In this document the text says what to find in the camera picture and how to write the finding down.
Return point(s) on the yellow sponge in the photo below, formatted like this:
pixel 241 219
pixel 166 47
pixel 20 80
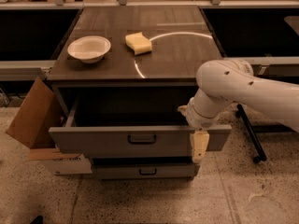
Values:
pixel 138 43

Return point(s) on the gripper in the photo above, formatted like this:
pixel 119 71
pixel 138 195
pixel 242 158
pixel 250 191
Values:
pixel 197 119

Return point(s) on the black wheeled base bar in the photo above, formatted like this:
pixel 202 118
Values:
pixel 250 132

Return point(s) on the grey top drawer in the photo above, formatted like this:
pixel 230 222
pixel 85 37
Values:
pixel 125 125

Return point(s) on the white bowl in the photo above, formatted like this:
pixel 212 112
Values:
pixel 89 49

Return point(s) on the brown cardboard box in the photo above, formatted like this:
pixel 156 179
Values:
pixel 39 111

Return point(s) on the black object on floor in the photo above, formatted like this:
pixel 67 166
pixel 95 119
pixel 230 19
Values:
pixel 37 220

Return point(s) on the metal frame rail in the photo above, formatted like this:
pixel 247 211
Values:
pixel 25 70

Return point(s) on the grey drawer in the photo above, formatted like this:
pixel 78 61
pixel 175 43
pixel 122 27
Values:
pixel 125 125
pixel 178 170

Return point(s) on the grey wooden drawer cabinet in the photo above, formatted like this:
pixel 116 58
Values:
pixel 180 40

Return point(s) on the grey bottom drawer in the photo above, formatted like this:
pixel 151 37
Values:
pixel 178 170

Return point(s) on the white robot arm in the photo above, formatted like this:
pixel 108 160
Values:
pixel 222 82

